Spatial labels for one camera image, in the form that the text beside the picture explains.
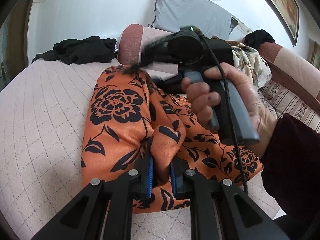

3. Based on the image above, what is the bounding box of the orange black floral garment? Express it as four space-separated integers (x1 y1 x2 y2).
81 66 263 213

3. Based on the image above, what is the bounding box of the dark maroon sleeve forearm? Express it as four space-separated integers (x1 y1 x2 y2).
261 114 319 239

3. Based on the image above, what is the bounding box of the black clothes pile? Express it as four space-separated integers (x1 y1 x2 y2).
32 36 117 64

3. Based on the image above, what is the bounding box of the person right hand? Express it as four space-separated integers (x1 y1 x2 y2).
182 63 277 158

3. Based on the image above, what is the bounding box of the grey pillow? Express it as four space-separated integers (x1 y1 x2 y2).
149 0 239 40

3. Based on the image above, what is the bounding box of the pink sofa bolster armrest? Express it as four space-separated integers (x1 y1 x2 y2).
118 23 181 73

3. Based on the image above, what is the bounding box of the cream floral fleece blanket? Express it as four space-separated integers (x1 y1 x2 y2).
211 36 273 90

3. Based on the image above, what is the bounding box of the black cloth on backrest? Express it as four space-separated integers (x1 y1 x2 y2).
244 29 275 50

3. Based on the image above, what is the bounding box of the striped beige brown quilt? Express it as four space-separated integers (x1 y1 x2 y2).
258 81 319 132

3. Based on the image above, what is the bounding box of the wooden glass panel door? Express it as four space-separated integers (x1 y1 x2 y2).
1 0 33 89

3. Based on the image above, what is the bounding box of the black cable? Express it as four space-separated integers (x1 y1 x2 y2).
196 28 249 195

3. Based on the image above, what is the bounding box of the framed wall picture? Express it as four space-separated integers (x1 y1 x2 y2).
265 0 300 46

